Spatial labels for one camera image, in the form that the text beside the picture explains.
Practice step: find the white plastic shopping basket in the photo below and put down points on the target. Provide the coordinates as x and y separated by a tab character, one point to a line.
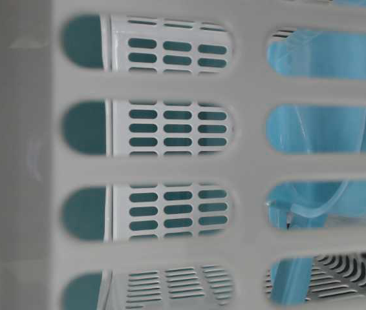
38	171

